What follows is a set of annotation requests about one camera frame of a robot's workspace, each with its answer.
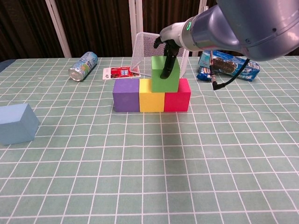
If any long blue cookie box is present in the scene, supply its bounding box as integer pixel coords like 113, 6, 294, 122
198, 50, 261, 82

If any red white card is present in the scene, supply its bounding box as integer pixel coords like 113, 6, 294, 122
102, 66, 141, 80

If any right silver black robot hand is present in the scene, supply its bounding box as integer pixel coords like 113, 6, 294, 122
153, 22, 185, 79

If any yellow foam block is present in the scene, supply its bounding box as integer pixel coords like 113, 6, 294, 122
139, 78, 165, 113

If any red foam block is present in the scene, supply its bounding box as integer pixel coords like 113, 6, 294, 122
163, 78, 192, 112

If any light blue foam block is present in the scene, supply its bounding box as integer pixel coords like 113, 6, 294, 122
0, 103, 40, 146

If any green blue drink can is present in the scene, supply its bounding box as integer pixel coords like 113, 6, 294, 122
68, 51, 98, 82

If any green checked tablecloth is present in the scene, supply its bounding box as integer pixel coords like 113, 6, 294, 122
0, 56, 299, 224

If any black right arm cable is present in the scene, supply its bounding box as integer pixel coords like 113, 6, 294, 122
209, 50, 250, 91

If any white wire mesh basket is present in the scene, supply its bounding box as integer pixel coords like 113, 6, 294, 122
130, 32, 190, 78

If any white frame post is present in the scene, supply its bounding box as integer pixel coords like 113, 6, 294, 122
192, 0, 208, 57
128, 0, 143, 58
45, 0, 72, 58

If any dark blue table pad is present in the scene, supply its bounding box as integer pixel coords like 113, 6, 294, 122
0, 59, 14, 73

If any purple foam block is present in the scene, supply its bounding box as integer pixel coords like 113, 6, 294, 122
112, 78, 141, 113

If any green foam block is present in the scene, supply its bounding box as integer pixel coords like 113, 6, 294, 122
151, 56, 181, 92

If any small blue cookie packet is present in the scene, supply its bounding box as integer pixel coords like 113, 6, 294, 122
196, 66, 215, 82

